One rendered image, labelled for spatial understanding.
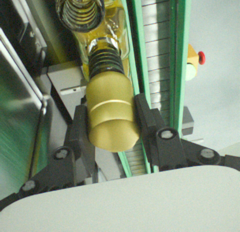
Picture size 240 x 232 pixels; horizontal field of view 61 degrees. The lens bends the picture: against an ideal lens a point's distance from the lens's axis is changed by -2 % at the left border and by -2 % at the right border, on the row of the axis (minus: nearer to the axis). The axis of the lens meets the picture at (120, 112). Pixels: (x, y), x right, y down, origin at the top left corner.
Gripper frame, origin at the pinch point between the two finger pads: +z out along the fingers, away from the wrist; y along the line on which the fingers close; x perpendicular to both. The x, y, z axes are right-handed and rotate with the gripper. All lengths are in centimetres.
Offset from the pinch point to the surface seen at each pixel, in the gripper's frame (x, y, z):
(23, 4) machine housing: 7.5, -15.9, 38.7
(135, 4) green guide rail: 4.9, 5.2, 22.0
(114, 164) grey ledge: -52, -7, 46
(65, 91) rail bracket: -8.3, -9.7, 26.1
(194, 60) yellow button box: -13.4, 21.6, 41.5
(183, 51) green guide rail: -4.1, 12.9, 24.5
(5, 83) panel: 0.2, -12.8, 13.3
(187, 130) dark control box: -43, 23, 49
